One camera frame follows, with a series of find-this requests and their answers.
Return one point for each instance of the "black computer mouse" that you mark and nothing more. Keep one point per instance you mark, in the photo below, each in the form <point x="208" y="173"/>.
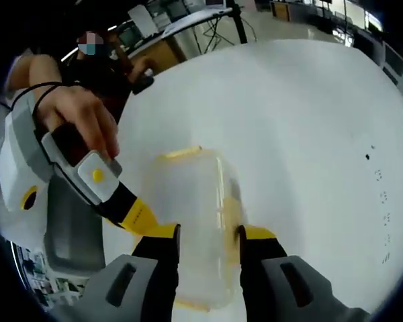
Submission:
<point x="143" y="84"/>

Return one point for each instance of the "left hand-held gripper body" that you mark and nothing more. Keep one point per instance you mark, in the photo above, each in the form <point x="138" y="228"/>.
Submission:
<point x="16" y="167"/>

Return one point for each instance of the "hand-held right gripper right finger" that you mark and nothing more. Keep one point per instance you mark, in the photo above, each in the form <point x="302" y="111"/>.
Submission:
<point x="265" y="261"/>

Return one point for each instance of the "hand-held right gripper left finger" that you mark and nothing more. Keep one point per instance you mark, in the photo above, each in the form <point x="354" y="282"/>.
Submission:
<point x="154" y="261"/>

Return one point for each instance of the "clear plastic container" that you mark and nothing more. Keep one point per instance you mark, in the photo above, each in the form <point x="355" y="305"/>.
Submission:
<point x="194" y="208"/>

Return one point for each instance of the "white folding laptop table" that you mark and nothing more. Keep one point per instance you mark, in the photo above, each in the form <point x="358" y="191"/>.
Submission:
<point x="201" y="16"/>

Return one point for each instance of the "person's left hand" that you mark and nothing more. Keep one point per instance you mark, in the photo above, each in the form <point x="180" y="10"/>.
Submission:
<point x="80" y="107"/>

